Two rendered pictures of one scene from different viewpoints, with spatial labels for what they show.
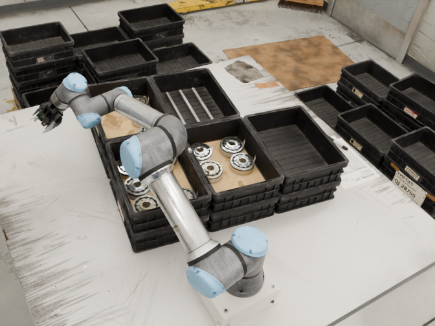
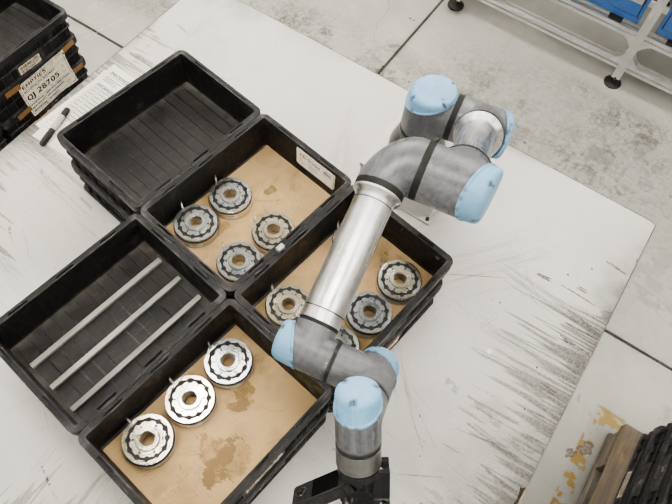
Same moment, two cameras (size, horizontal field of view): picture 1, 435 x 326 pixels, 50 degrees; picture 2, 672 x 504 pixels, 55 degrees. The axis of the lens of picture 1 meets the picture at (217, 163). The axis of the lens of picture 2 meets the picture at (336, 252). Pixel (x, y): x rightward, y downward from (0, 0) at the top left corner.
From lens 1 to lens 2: 1.72 m
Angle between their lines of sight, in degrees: 63
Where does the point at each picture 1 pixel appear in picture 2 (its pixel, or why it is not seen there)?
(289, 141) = (129, 157)
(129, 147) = (496, 177)
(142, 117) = (375, 234)
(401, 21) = not seen: outside the picture
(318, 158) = (153, 111)
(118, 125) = (228, 443)
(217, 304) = not seen: hidden behind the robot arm
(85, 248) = (464, 369)
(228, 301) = not seen: hidden behind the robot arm
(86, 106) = (379, 365)
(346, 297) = (348, 72)
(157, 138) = (451, 153)
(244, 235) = (436, 95)
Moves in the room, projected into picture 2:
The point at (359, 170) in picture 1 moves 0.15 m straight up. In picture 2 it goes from (111, 89) to (97, 51)
